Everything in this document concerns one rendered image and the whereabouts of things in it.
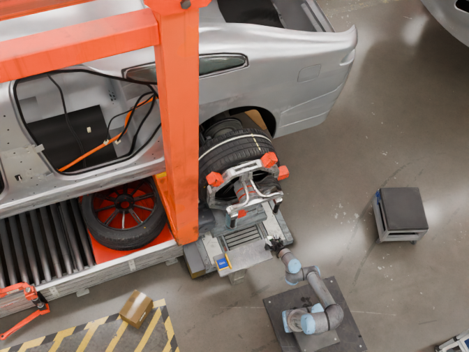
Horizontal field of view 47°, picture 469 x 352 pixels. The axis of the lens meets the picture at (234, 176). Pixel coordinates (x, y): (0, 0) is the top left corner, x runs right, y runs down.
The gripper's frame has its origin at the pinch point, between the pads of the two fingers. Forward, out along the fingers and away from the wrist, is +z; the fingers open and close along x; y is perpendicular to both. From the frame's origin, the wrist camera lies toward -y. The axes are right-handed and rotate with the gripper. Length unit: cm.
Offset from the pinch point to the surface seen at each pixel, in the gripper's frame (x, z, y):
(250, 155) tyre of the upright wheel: -2, 20, 62
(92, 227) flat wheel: 113, 73, 14
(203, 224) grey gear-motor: 33, 52, -9
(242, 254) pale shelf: 18.1, 14.9, -19.4
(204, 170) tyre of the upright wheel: 29, 33, 55
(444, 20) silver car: -242, 97, 66
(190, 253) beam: 48, 55, -36
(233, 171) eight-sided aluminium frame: 13, 18, 56
